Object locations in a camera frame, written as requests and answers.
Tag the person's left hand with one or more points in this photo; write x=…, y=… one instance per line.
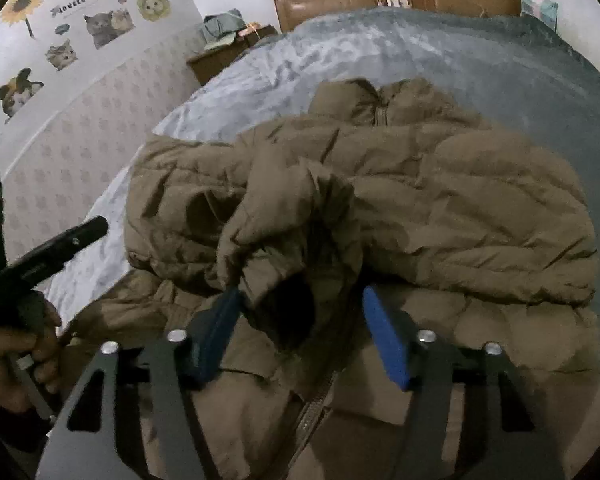
x=2, y=360

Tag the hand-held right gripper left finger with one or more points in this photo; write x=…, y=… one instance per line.
x=214, y=342

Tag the grey bed blanket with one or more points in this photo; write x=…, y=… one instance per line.
x=305, y=50

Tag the small orange item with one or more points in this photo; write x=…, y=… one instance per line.
x=247, y=32

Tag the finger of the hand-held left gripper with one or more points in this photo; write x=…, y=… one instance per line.
x=65, y=245

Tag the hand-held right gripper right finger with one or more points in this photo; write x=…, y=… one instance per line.
x=389, y=347

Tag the sunflower wall sticker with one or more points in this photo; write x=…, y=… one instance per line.
x=24, y=6

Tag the plaid pillow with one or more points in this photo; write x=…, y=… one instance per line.
x=539, y=7

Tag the brown puffer jacket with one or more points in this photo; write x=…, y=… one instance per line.
x=430, y=200

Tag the wooden nightstand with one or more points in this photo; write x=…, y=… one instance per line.
x=215, y=62

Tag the green bag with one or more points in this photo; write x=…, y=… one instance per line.
x=220, y=26

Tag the person's left forearm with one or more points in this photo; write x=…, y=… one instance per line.
x=5, y=445

